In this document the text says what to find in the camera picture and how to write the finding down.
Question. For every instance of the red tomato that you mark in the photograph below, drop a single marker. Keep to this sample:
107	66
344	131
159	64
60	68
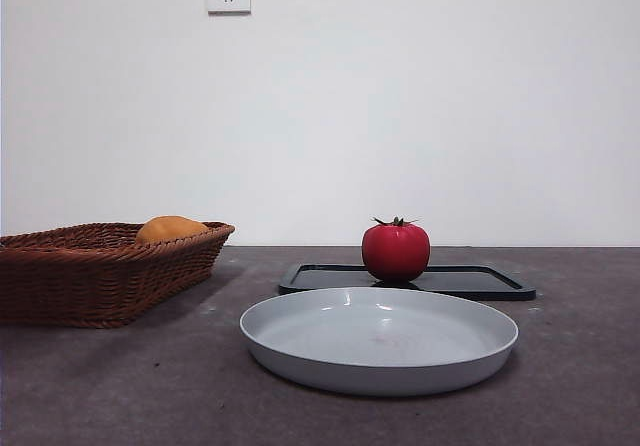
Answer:
396	253

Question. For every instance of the pale grey round plate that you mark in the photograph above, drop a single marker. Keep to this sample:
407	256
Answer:
380	346

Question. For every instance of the dark rectangular tray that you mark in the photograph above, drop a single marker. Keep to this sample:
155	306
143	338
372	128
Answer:
475	281

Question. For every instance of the brown wicker basket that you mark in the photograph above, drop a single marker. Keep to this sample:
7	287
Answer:
100	286

